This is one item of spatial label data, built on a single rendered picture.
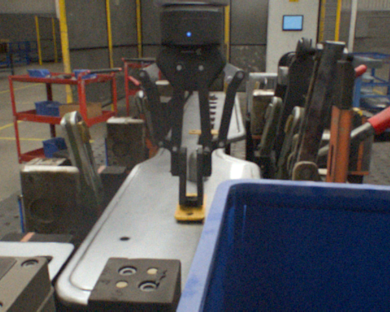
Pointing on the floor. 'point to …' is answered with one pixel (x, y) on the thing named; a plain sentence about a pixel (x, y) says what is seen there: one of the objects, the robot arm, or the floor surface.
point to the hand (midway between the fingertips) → (191, 175)
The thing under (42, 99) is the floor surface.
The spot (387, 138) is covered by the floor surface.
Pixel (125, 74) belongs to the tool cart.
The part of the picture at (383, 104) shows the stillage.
